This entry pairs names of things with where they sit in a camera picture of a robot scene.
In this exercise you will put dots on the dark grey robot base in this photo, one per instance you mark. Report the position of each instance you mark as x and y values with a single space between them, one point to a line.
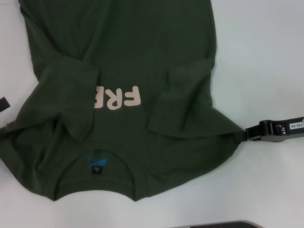
225 224

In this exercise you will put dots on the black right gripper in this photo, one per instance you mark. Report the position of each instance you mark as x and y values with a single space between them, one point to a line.
285 134

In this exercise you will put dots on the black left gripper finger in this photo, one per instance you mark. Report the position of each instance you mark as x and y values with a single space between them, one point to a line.
4 104

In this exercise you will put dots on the dark green printed t-shirt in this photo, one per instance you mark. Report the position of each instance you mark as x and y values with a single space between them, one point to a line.
142 47

